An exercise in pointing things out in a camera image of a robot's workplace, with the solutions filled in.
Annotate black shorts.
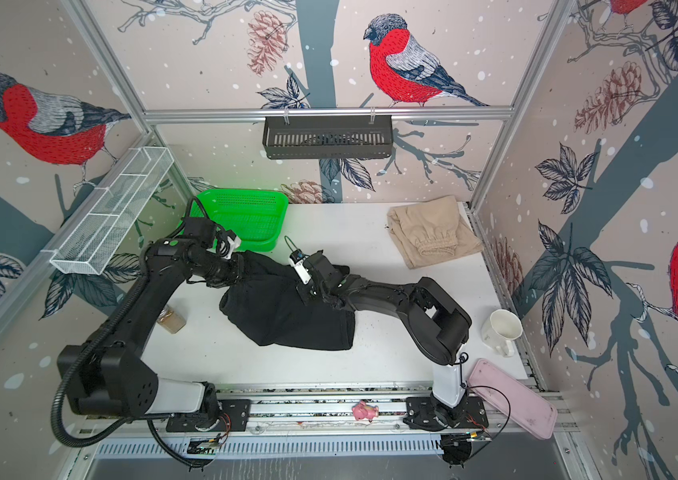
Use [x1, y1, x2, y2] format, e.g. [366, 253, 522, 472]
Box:
[219, 252, 356, 351]

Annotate beige drawstring shorts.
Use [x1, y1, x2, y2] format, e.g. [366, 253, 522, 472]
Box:
[387, 196, 483, 269]

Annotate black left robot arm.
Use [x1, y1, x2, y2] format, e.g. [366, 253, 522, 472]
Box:
[50, 197, 244, 470]

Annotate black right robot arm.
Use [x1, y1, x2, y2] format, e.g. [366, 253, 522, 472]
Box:
[289, 249, 472, 373]

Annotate green plastic perforated basket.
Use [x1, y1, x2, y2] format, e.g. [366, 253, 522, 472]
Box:
[197, 189, 289, 253]

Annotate small glass jar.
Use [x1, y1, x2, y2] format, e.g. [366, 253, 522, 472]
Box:
[156, 306, 187, 334]

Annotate pink toy figure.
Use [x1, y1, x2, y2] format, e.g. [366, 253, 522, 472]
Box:
[351, 400, 379, 423]

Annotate black hanging slotted basket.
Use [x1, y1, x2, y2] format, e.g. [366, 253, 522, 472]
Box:
[262, 115, 394, 160]

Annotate white mug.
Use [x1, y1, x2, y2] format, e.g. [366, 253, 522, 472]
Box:
[480, 309, 523, 358]

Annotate pink cloth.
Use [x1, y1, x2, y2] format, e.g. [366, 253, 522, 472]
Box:
[467, 359, 558, 440]

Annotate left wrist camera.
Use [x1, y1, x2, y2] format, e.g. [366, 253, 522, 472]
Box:
[217, 230, 242, 259]

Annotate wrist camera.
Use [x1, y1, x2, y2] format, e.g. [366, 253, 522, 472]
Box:
[289, 249, 312, 285]
[217, 230, 242, 259]

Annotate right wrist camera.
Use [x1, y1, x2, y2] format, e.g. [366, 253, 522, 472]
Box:
[289, 249, 312, 285]

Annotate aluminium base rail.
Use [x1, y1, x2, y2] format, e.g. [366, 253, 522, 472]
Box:
[92, 381, 562, 460]

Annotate white wire mesh shelf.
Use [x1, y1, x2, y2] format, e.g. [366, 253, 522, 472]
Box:
[50, 146, 174, 275]

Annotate horizontal aluminium rail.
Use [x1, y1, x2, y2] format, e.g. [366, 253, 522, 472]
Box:
[143, 106, 515, 125]

